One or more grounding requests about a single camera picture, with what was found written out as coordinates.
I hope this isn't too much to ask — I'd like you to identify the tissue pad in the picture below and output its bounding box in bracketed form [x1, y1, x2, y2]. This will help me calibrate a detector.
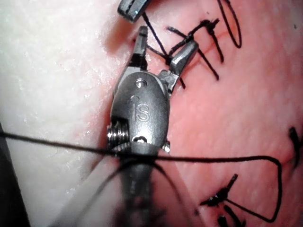
[0, 0, 303, 227]

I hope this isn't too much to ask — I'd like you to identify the black stitching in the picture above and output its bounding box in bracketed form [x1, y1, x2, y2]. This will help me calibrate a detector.
[141, 0, 243, 89]
[200, 126, 303, 227]

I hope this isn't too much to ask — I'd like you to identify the left arm needle driver jaw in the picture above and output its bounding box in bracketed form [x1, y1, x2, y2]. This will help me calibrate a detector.
[117, 0, 133, 16]
[124, 0, 149, 23]

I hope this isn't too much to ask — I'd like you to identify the right arm needle driver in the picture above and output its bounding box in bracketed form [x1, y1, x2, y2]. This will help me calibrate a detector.
[106, 70, 172, 156]

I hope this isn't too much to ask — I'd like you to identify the right arm needle driver jaw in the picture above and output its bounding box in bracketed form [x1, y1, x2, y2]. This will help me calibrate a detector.
[157, 41, 199, 92]
[129, 25, 149, 73]

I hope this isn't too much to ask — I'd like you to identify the black thread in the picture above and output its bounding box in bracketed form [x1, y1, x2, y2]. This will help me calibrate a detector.
[0, 131, 284, 227]

